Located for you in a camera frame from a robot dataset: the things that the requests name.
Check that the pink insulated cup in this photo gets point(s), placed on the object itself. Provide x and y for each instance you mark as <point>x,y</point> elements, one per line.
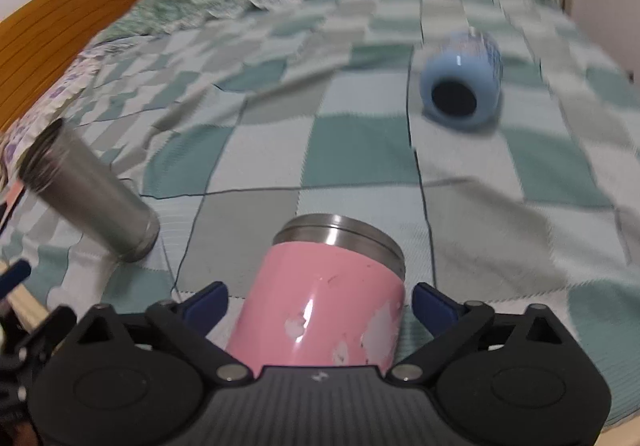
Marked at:
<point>330,292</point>

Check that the tall stainless steel cup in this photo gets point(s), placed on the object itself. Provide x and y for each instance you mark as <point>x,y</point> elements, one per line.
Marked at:
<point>62,170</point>

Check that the orange wooden headboard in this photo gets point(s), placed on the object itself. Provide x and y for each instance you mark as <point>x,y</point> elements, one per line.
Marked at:
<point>40,40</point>

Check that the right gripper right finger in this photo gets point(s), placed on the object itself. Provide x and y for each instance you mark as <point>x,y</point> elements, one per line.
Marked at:
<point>456,329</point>

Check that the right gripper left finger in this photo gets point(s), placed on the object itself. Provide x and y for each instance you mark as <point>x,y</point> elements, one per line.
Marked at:
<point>183,328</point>

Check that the light blue cup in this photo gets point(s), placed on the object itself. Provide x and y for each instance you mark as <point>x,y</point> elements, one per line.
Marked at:
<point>460,85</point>

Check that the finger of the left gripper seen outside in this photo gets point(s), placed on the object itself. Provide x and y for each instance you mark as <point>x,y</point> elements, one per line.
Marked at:
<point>14,275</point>

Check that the purple floral pillow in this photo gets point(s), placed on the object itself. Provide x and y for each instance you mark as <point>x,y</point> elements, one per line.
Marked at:
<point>49,106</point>

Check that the green checkered bed blanket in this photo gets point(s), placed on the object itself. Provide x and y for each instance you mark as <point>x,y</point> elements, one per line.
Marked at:
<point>230,129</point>

